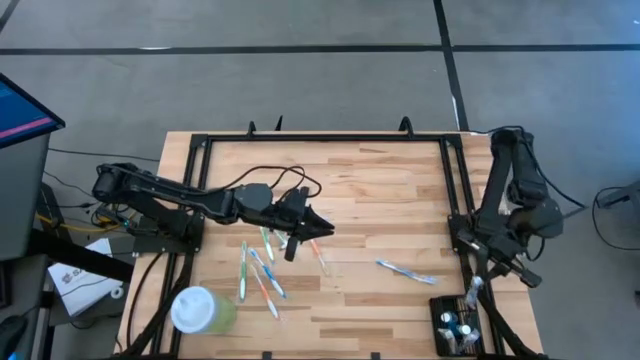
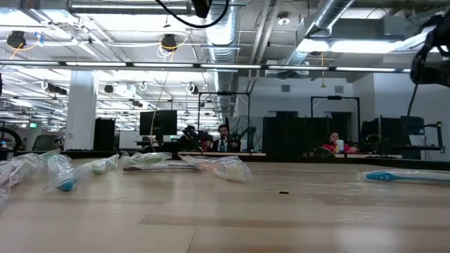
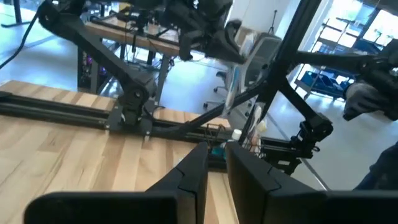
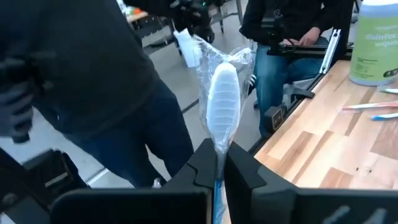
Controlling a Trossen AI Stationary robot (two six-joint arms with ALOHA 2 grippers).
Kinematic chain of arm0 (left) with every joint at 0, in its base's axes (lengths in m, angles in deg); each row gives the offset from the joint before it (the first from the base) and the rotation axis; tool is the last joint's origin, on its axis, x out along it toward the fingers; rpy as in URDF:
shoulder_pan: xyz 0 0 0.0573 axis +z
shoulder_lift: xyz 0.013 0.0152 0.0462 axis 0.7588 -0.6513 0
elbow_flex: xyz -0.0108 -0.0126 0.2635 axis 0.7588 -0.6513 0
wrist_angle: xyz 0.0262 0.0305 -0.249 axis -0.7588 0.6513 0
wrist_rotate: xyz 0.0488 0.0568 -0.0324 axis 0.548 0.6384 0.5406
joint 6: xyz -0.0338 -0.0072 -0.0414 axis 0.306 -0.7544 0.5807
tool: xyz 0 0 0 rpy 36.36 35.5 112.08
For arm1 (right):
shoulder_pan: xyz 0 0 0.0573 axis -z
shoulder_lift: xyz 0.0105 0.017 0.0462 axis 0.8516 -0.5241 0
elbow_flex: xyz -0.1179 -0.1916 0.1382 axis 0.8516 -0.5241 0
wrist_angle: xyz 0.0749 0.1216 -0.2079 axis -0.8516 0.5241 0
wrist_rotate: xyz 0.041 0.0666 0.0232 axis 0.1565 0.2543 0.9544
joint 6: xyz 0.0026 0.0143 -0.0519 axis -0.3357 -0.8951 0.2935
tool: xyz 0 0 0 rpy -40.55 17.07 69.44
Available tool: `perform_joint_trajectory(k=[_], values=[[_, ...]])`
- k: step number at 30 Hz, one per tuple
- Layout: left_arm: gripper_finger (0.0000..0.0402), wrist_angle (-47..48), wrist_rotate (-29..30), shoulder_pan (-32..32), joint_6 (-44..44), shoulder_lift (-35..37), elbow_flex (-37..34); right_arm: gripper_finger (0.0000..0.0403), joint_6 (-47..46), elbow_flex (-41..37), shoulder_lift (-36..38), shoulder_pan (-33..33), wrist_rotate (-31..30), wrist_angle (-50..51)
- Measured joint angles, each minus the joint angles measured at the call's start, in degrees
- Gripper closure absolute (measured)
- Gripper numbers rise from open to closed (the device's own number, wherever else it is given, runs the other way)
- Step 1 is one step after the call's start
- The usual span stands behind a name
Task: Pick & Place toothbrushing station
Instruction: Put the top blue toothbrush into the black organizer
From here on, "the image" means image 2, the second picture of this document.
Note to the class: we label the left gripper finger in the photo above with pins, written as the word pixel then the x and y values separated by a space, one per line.
pixel 202 7

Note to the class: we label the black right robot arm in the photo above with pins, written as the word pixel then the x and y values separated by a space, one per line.
pixel 432 74

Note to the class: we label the long ceiling light strip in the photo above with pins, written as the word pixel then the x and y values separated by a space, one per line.
pixel 161 64

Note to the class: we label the white ceiling sensor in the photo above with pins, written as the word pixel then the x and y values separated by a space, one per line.
pixel 283 20

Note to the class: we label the black computer monitor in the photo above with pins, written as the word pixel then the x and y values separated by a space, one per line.
pixel 158 123

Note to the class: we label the person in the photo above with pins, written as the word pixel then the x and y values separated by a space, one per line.
pixel 223 140
pixel 190 138
pixel 332 147

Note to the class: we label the white wipes canister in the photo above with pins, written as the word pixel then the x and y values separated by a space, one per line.
pixel 243 147
pixel 339 145

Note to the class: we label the black partition screen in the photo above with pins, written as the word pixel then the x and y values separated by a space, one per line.
pixel 284 137

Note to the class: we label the green white wrapped toothbrush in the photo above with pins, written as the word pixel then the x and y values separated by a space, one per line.
pixel 98 169
pixel 151 158
pixel 49 156

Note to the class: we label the white square pillar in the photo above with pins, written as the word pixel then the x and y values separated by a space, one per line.
pixel 81 112

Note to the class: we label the black tall cabinet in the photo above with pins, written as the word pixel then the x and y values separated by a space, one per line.
pixel 104 135

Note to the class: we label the orange white wrapped toothbrush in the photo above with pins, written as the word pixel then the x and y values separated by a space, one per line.
pixel 14 172
pixel 228 170

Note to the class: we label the blue white wrapped toothbrush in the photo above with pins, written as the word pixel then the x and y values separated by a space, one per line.
pixel 383 176
pixel 67 185

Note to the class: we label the dark monitor group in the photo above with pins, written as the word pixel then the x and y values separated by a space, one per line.
pixel 390 131

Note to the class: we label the black clamp stand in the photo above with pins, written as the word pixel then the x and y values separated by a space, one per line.
pixel 439 137

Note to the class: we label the silver ventilation duct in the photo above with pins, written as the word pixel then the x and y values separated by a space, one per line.
pixel 221 35
pixel 330 14

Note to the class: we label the black station frame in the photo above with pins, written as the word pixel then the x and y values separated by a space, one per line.
pixel 334 97
pixel 225 93

